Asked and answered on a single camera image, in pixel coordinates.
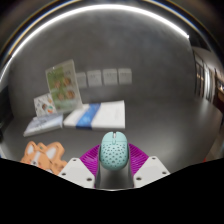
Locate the orange corgi-shaped mouse pad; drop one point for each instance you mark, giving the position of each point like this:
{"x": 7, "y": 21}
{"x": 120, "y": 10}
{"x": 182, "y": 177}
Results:
{"x": 41, "y": 156}

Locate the row of white wall sockets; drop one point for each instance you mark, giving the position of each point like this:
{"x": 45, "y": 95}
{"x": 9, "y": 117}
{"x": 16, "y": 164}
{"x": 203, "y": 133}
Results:
{"x": 103, "y": 77}

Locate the dark framed glass door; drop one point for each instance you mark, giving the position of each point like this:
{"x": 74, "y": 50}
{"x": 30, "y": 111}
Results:
{"x": 204, "y": 78}

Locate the white card with colourful prints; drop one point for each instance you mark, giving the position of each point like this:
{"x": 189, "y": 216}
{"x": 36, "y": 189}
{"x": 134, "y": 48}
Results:
{"x": 44, "y": 105}

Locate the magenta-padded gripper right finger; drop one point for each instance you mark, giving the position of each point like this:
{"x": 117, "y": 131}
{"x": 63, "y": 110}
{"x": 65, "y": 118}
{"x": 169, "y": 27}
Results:
{"x": 151, "y": 170}

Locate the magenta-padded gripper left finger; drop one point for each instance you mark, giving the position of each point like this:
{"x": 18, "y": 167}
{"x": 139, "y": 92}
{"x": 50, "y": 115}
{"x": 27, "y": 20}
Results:
{"x": 77, "y": 171}

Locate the white book with blue band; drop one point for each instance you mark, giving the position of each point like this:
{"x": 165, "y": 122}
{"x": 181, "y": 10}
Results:
{"x": 100, "y": 115}

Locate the clear sign stand green poster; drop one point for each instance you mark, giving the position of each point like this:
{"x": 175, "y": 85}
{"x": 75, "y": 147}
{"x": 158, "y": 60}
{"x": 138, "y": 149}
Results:
{"x": 64, "y": 85}

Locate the mint green perforated computer mouse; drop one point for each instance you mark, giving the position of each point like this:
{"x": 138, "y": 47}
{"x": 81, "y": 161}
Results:
{"x": 114, "y": 153}

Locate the grey and white book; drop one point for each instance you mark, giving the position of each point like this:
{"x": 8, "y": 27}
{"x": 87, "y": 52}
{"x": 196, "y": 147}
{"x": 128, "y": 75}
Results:
{"x": 43, "y": 124}

